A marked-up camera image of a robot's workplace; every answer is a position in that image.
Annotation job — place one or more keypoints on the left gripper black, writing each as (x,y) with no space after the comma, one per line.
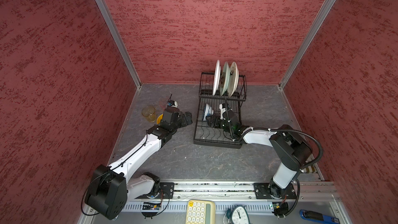
(184,123)

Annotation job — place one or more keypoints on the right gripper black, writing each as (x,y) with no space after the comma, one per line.
(216,118)

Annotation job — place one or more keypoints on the blue floral white bowl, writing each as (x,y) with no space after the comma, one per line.
(208,111)

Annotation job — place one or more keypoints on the yellow bowl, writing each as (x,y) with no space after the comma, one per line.
(159,119)

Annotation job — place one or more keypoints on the amber drinking glass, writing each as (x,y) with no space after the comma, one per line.
(149,113)

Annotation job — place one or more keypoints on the white plate blue rim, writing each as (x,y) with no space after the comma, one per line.
(217,75)

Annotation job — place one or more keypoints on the pink drinking glass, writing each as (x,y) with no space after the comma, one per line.
(163,103)

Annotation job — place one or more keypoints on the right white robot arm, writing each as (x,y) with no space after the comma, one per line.
(288,143)

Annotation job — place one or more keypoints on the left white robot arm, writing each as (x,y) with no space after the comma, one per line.
(109,189)

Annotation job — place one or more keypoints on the cream plate gold rim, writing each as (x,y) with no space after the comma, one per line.
(234,78)

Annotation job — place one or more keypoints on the mint green plate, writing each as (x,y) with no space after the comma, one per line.
(225,78)

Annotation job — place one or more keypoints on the yellow calculator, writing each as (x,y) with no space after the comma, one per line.
(201,212)

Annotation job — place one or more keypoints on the teal alarm clock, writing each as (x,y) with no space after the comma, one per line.
(237,215)

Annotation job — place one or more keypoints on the black wire dish rack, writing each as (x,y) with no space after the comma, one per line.
(219,116)

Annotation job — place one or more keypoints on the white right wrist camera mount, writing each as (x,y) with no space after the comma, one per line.
(223,110)

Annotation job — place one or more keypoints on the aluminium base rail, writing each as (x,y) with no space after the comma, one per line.
(317,196)

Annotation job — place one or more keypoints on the blue handled tool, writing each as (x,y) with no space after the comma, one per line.
(318,217)

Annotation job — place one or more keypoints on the aluminium corner post left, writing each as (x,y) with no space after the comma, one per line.
(118,41)

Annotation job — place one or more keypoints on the aluminium corner post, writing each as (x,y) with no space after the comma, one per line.
(118,41)
(313,30)

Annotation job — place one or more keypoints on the aluminium corner post right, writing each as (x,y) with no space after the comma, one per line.
(313,30)

